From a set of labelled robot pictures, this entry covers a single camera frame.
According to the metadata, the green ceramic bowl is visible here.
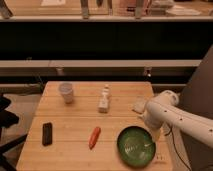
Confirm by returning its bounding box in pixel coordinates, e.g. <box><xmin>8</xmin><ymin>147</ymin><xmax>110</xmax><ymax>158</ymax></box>
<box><xmin>117</xmin><ymin>126</ymin><xmax>156</xmax><ymax>168</ymax></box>

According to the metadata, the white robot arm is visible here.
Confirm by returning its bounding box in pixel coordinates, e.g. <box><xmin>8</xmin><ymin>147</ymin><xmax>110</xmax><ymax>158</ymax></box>
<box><xmin>142</xmin><ymin>90</ymin><xmax>213</xmax><ymax>148</ymax></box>

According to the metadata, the white squeeze bottle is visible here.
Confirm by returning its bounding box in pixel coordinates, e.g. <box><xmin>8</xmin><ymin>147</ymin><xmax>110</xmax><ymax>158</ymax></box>
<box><xmin>98</xmin><ymin>84</ymin><xmax>110</xmax><ymax>113</ymax></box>

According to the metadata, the orange carrot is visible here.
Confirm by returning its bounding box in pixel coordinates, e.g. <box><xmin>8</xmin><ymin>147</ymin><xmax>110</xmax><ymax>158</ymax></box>
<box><xmin>89</xmin><ymin>127</ymin><xmax>101</xmax><ymax>149</ymax></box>

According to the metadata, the wooden table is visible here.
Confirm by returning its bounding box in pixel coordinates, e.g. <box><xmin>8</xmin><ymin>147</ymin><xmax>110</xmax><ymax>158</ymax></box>
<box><xmin>17</xmin><ymin>82</ymin><xmax>173</xmax><ymax>171</ymax></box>

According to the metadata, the clear plastic cup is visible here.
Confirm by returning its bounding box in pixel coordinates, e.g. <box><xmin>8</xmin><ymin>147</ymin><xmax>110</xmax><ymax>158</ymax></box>
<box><xmin>58</xmin><ymin>82</ymin><xmax>74</xmax><ymax>103</ymax></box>

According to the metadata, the black rectangular remote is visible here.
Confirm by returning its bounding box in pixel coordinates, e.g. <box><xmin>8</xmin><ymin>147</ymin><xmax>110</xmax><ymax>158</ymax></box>
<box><xmin>42</xmin><ymin>123</ymin><xmax>52</xmax><ymax>146</ymax></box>

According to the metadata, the black office chair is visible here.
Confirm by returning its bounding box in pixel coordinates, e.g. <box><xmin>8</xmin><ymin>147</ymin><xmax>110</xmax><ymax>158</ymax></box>
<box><xmin>0</xmin><ymin>95</ymin><xmax>27</xmax><ymax>171</ymax></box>

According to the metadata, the black cable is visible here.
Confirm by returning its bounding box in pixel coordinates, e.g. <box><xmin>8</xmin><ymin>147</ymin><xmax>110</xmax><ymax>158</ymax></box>
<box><xmin>164</xmin><ymin>123</ymin><xmax>193</xmax><ymax>171</ymax></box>

